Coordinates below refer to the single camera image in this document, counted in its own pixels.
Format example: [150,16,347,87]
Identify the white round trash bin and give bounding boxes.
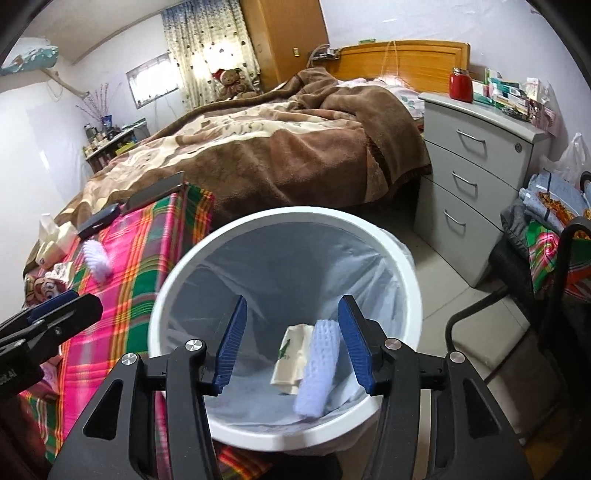
[147,207,423,455]

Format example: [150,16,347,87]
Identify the translucent trash bag liner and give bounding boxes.
[151,222,421,431]

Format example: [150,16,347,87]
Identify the tissue pack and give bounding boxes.
[35,214,78,270]

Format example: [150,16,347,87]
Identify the dark blue glasses case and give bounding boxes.
[78,203,121,241]

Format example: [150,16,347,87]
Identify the pink green plaid blanket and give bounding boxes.
[21,184,214,463]

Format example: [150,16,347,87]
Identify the black metal chair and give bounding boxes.
[445,218,590,437]

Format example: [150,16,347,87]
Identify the black smartphone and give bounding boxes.
[121,172,184,215]

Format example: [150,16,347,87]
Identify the cluttered side table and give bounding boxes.
[84,118,150,173]

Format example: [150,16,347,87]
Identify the clothes pile on chair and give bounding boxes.
[500,170,590,296]

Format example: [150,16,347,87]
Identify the air conditioner with cover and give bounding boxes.
[1,45,59,76]

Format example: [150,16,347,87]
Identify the brown patterned bed blanket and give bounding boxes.
[55,67,431,227]

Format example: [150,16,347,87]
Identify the small window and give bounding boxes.
[126,53,179,109]

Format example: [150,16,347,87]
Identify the grey three-drawer nightstand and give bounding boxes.
[414,92,551,287]

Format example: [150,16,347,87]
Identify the brown teddy bear santa hat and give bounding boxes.
[212,68,257,101]

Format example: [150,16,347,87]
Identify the white plastic bag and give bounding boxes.
[552,132,590,186]

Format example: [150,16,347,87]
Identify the patterned window curtain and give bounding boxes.
[161,0,260,111]

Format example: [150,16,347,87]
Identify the boxes on nightstand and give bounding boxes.
[472,69,561,137]

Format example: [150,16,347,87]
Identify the red jar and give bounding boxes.
[449,67,474,103]

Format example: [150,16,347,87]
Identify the wooden wardrobe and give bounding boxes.
[239,0,328,91]

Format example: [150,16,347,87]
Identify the wooden bed headboard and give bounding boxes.
[322,40,471,93]

